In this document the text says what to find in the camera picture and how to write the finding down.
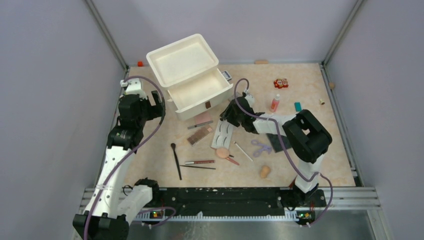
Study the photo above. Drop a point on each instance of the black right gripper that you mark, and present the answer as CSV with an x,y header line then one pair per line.
x,y
228,114

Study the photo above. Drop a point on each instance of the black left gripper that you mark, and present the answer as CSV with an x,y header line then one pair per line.
x,y
155,110

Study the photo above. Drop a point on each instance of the pink spray bottle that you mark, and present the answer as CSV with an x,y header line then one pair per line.
x,y
275,103

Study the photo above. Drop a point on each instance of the white plastic drawer organizer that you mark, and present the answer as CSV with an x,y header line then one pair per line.
x,y
188,70

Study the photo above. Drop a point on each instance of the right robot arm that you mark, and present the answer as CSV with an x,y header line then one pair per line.
x,y
302,137

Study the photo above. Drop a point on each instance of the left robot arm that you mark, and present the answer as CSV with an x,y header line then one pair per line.
x,y
106,217

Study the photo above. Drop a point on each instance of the black makeup brush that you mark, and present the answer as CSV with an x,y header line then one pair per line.
x,y
173,146

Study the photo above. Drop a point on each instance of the beige makeup sponge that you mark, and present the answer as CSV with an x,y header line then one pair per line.
x,y
264,172

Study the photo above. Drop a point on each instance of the white false eyelash card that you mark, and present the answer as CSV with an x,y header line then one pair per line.
x,y
223,135

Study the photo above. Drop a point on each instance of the pink compact case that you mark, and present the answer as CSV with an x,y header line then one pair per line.
x,y
202,118

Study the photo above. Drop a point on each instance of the white cosmetic pencil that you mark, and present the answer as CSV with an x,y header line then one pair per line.
x,y
243,151

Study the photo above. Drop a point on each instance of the brown eyeshadow palette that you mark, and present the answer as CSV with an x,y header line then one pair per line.
x,y
199,135

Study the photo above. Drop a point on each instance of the peach powder puff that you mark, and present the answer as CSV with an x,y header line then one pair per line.
x,y
222,152

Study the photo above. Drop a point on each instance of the blue playing card deck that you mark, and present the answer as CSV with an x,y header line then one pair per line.
x,y
226,75

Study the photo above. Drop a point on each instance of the silver eyeliner pencil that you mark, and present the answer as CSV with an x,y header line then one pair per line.
x,y
200,124

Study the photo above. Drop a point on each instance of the dark green building baseplate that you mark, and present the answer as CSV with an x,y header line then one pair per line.
x,y
275,143

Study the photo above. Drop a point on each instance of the silver red lip pencil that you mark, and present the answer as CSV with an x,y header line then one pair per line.
x,y
199,162

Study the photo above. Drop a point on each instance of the teal toy block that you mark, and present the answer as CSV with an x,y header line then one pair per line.
x,y
298,106

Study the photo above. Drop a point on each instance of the thin black pencil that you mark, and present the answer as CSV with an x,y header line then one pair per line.
x,y
197,167

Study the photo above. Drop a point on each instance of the wooden block at wall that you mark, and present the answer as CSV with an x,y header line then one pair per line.
x,y
261,62

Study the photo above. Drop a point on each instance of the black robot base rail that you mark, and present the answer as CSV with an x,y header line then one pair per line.
x,y
235,201

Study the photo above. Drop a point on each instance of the wooden peg on frame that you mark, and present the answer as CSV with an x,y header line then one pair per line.
x,y
331,86

